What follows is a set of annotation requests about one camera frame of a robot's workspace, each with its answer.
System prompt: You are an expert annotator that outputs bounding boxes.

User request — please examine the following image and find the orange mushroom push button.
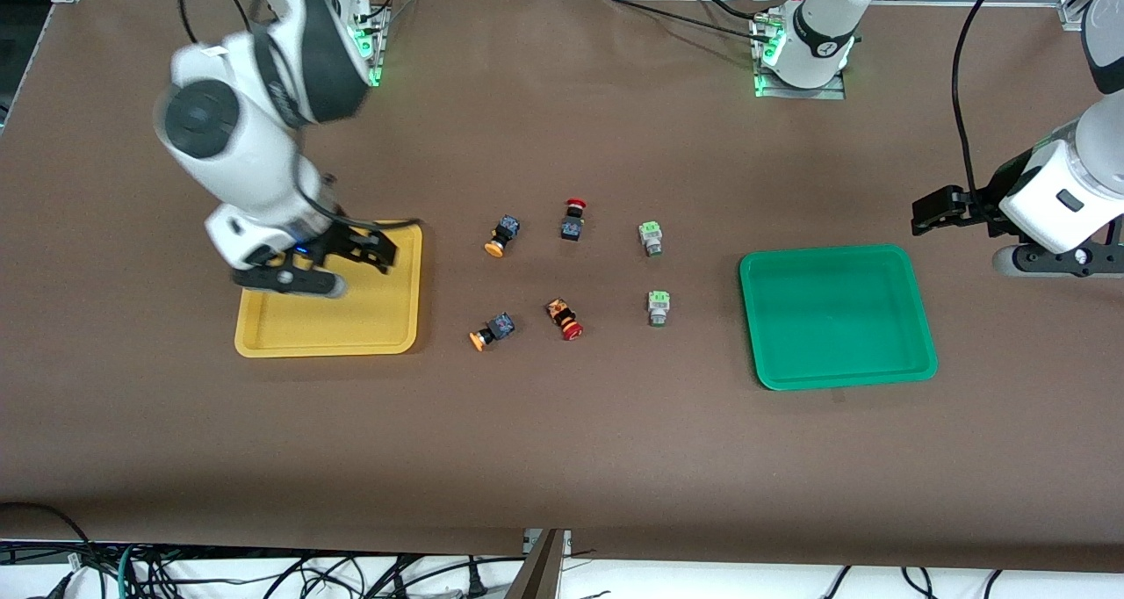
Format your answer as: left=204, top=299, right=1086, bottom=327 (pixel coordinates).
left=468, top=312, right=515, bottom=352
left=484, top=215, right=522, bottom=258

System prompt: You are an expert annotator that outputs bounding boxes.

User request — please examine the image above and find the yellow plastic tray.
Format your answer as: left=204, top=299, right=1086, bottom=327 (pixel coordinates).
left=234, top=220, right=424, bottom=358

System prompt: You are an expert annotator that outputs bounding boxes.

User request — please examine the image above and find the green plastic tray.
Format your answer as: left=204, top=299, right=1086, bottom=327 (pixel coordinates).
left=739, top=244, right=939, bottom=392

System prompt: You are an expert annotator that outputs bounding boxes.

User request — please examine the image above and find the red button orange body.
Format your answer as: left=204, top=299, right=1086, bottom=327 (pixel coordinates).
left=545, top=297, right=585, bottom=342

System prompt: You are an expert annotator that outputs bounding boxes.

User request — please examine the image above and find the brown table cover sheet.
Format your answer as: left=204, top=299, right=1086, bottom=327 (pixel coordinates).
left=0, top=0, right=1124, bottom=574

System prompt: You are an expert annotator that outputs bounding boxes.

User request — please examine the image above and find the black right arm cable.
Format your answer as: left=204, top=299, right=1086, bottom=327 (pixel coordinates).
left=176, top=0, right=424, bottom=233

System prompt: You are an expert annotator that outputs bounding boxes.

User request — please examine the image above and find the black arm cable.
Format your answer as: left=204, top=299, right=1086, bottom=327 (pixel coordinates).
left=952, top=0, right=1021, bottom=206
left=176, top=0, right=424, bottom=233

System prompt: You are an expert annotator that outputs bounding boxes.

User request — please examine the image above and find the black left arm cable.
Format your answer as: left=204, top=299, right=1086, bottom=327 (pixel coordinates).
left=952, top=0, right=1021, bottom=206

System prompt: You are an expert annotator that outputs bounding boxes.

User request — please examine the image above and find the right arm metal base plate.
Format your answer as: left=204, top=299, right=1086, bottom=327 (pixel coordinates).
left=347, top=0, right=393, bottom=89

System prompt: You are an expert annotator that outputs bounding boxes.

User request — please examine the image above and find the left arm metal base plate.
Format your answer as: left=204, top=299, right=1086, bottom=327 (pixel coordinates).
left=753, top=12, right=847, bottom=100

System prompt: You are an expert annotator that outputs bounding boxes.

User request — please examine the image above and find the long black table cable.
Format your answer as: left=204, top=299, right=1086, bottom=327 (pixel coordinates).
left=602, top=0, right=767, bottom=36

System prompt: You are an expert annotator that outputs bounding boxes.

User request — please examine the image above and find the thick black floor cable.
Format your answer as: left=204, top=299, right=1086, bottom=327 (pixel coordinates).
left=0, top=502, right=94, bottom=575

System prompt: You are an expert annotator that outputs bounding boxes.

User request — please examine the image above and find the brown wooden table post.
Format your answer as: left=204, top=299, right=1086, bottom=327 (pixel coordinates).
left=504, top=529, right=568, bottom=599

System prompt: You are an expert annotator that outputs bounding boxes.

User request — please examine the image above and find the teal floor cable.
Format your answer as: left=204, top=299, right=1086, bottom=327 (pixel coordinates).
left=116, top=544, right=143, bottom=599

